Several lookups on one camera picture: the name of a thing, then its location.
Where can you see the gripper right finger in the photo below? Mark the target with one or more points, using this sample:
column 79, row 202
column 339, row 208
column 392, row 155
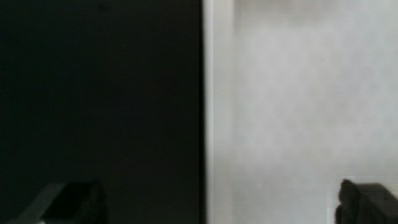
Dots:
column 369, row 204

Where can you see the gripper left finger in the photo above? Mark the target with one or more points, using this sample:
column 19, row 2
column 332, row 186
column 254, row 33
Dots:
column 69, row 204

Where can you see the white desk top tray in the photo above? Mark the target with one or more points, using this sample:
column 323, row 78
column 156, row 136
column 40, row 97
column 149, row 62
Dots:
column 302, row 106

